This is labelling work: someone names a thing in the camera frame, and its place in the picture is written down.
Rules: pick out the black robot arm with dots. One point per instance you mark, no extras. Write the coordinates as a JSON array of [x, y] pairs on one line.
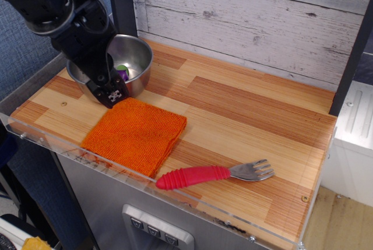
[[46, 18]]

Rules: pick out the dark left upright post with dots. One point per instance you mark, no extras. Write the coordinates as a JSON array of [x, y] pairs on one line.
[[123, 12]]

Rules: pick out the orange folded cloth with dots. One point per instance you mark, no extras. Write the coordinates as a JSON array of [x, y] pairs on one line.
[[136, 135]]

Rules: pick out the stainless steel pot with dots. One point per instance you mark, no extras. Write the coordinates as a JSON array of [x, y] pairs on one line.
[[130, 51]]

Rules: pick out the red handled metal fork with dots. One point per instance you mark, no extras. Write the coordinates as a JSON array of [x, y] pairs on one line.
[[185, 177]]

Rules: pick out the stainless steel cabinet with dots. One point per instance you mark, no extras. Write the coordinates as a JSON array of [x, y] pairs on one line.
[[101, 193]]

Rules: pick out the white side unit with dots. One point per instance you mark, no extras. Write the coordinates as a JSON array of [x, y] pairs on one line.
[[348, 167]]

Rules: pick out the clear acrylic guard rail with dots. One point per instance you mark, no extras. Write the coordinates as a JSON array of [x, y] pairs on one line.
[[277, 209]]

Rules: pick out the purple toy eggplant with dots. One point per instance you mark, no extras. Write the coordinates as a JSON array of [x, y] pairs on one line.
[[123, 71]]

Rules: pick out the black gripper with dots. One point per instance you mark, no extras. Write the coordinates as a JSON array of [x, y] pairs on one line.
[[85, 43]]

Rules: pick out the silver button control panel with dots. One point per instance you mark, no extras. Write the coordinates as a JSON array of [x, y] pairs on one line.
[[138, 220]]

